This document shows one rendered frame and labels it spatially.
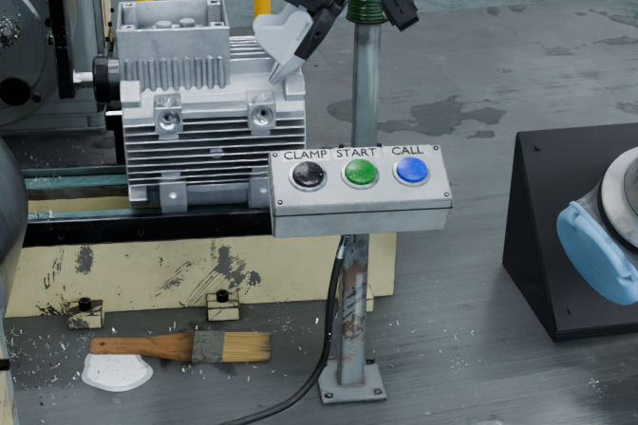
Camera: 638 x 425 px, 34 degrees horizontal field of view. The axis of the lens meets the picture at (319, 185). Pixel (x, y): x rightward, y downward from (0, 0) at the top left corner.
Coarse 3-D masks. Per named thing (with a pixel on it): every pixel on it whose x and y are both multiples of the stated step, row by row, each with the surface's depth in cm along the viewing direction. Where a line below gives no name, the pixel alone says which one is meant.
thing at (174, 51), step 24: (168, 0) 122; (192, 0) 122; (216, 0) 122; (120, 24) 114; (144, 24) 122; (168, 24) 117; (192, 24) 118; (216, 24) 115; (120, 48) 113; (144, 48) 114; (168, 48) 114; (192, 48) 114; (216, 48) 115; (120, 72) 115; (144, 72) 115; (168, 72) 115; (192, 72) 116; (216, 72) 116
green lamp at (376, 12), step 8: (352, 0) 149; (360, 0) 148; (368, 0) 148; (376, 0) 148; (352, 8) 150; (360, 8) 149; (368, 8) 148; (376, 8) 149; (352, 16) 150; (360, 16) 149; (368, 16) 149; (376, 16) 149
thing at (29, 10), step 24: (0, 0) 135; (24, 0) 136; (72, 0) 149; (0, 24) 134; (24, 24) 137; (48, 24) 138; (72, 24) 146; (0, 48) 131; (24, 48) 139; (48, 48) 139; (0, 72) 140; (24, 72) 140; (48, 72) 141; (0, 96) 141; (24, 96) 141; (48, 96) 143; (0, 120) 143
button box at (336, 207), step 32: (288, 160) 102; (320, 160) 102; (384, 160) 102; (288, 192) 99; (320, 192) 99; (352, 192) 100; (384, 192) 100; (416, 192) 100; (448, 192) 100; (288, 224) 100; (320, 224) 101; (352, 224) 101; (384, 224) 102; (416, 224) 102
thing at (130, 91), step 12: (120, 84) 114; (132, 84) 114; (288, 84) 116; (300, 84) 116; (132, 96) 113; (288, 96) 116; (300, 96) 116; (132, 192) 119; (144, 192) 119; (132, 204) 120; (144, 204) 120
